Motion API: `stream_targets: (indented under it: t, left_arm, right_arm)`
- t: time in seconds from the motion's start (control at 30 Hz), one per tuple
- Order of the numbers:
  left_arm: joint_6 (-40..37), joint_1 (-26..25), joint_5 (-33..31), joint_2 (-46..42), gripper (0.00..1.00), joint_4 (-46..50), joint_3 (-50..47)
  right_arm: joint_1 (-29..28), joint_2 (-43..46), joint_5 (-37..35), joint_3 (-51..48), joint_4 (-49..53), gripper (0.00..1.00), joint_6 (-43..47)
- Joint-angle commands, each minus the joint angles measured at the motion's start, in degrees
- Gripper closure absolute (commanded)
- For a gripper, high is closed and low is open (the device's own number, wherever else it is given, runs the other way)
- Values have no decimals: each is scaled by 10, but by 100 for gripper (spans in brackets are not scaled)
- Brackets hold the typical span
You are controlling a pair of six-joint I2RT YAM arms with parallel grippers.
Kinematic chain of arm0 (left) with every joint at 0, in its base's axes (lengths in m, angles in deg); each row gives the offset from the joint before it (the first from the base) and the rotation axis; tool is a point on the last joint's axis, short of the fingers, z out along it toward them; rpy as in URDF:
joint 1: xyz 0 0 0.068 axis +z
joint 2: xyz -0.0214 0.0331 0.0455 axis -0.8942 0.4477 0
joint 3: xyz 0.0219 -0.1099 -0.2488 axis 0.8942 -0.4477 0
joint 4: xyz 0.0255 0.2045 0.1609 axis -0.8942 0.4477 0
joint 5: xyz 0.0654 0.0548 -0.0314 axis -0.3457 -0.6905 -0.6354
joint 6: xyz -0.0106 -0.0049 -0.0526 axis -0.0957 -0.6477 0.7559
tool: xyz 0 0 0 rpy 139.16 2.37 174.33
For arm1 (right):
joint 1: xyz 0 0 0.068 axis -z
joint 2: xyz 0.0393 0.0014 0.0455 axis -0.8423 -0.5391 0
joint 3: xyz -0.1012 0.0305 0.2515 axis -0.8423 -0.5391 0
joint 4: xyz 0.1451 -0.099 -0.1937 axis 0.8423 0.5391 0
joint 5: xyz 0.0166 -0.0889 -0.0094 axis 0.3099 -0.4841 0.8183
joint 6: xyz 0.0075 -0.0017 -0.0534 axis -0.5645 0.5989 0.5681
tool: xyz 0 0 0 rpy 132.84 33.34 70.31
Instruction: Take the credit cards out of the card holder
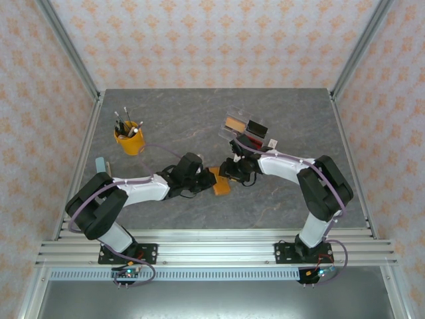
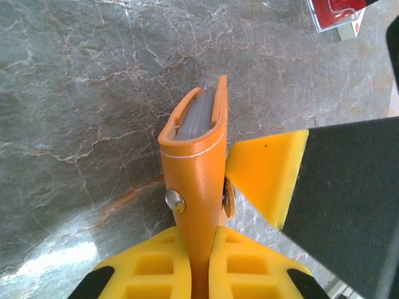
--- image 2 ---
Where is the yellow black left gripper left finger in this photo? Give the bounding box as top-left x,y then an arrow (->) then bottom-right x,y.
67,225 -> 191,299

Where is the clear acrylic card organizer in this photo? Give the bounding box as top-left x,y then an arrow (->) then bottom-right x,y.
307,0 -> 368,34

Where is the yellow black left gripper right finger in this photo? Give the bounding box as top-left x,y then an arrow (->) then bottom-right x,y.
208,225 -> 328,299

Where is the small white box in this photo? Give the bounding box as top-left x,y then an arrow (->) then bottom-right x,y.
338,7 -> 367,41

